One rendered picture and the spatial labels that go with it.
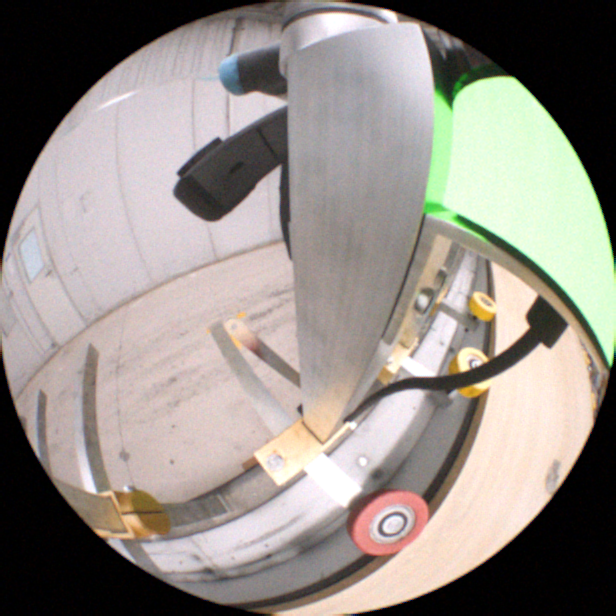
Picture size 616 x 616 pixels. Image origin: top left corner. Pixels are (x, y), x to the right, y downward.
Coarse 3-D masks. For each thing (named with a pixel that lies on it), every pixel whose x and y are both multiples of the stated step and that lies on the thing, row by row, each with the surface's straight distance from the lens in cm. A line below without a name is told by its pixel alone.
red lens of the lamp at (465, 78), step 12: (444, 36) 5; (444, 48) 5; (456, 48) 4; (468, 48) 4; (456, 60) 4; (468, 60) 4; (480, 60) 4; (456, 72) 4; (468, 72) 4; (480, 72) 4; (492, 72) 4; (504, 72) 4; (456, 84) 4; (468, 84) 4; (456, 96) 5
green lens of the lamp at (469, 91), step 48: (480, 96) 3; (528, 96) 3; (480, 144) 3; (528, 144) 3; (480, 192) 3; (528, 192) 2; (576, 192) 2; (528, 240) 2; (576, 240) 2; (576, 288) 2
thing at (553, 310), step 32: (448, 224) 3; (416, 256) 3; (512, 256) 3; (416, 288) 4; (544, 288) 3; (544, 320) 5; (576, 320) 4; (512, 352) 6; (416, 384) 8; (448, 384) 7; (352, 416) 15
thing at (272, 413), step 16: (224, 336) 35; (224, 352) 33; (240, 352) 32; (240, 368) 30; (240, 384) 28; (256, 384) 28; (256, 400) 27; (272, 400) 26; (272, 416) 26; (288, 416) 25; (320, 464) 24; (320, 480) 25; (336, 480) 25; (336, 496) 25; (352, 496) 25
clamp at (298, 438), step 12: (300, 420) 24; (288, 432) 24; (300, 432) 24; (312, 432) 24; (336, 432) 24; (276, 444) 24; (288, 444) 24; (300, 444) 24; (312, 444) 24; (324, 444) 24; (264, 456) 24; (288, 456) 24; (300, 456) 23; (312, 456) 23; (264, 468) 24; (288, 468) 24; (300, 468) 23; (276, 480) 24
